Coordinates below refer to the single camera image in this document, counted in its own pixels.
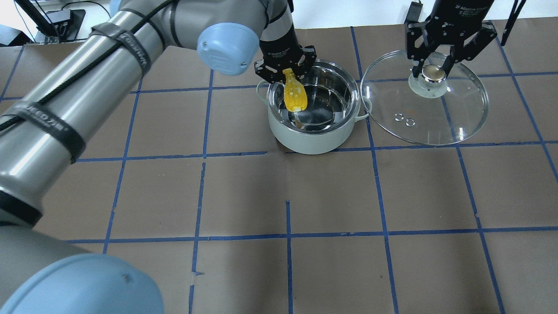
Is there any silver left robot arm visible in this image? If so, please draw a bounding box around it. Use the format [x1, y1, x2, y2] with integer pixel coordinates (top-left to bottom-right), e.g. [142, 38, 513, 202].
[0, 0, 316, 314]

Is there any pale green cooking pot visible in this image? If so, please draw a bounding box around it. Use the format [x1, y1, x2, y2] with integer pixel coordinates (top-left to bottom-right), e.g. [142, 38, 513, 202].
[261, 59, 369, 155]

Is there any glass pot lid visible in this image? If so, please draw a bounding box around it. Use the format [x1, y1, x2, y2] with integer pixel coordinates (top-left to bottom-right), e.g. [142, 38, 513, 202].
[360, 50, 490, 146]

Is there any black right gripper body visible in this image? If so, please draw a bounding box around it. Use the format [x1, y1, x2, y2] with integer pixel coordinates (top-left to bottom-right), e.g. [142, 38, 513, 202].
[405, 0, 497, 61]

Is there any brown paper mat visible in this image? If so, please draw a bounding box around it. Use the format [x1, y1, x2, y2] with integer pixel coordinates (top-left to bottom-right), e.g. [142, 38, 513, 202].
[0, 20, 558, 314]

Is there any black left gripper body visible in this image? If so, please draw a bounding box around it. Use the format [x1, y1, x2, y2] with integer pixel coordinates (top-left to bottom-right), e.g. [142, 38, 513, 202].
[255, 41, 316, 84]

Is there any yellow corn cob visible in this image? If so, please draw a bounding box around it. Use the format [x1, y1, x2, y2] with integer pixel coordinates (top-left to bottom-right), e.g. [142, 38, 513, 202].
[282, 68, 308, 113]

